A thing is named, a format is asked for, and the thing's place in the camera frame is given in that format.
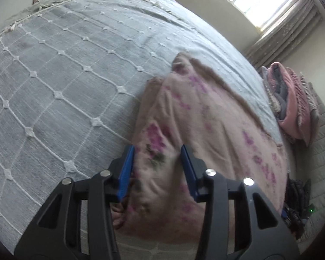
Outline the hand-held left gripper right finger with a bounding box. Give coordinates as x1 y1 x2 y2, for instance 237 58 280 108
180 144 301 260

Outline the grey patterned curtain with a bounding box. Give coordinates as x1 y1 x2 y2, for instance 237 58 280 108
244 0 323 70

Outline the black puffer jacket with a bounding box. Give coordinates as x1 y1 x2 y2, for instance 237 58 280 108
283 173 312 240

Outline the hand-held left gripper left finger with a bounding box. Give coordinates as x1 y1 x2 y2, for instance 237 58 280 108
13 144 136 260

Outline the pink floral padded coat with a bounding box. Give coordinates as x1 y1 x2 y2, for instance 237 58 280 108
111 51 291 245

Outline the grey quilted bedspread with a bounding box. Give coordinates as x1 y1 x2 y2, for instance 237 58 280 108
0 0 288 260

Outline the grey padded headboard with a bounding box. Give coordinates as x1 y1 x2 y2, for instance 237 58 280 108
287 81 325 251

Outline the folded pink grey quilt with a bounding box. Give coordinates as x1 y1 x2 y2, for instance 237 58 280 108
261 62 291 121

